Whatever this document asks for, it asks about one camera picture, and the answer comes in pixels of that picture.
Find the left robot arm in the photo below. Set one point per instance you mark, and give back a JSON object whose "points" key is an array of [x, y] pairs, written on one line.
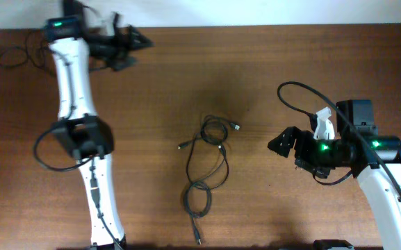
{"points": [[85, 137]]}

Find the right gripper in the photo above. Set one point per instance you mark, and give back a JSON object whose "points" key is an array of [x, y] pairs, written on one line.
{"points": [[289, 135]]}

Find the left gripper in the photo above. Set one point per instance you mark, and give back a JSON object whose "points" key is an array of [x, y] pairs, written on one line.
{"points": [[121, 51]]}

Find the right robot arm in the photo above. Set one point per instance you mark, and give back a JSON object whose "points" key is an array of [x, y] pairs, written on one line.
{"points": [[373, 160]]}

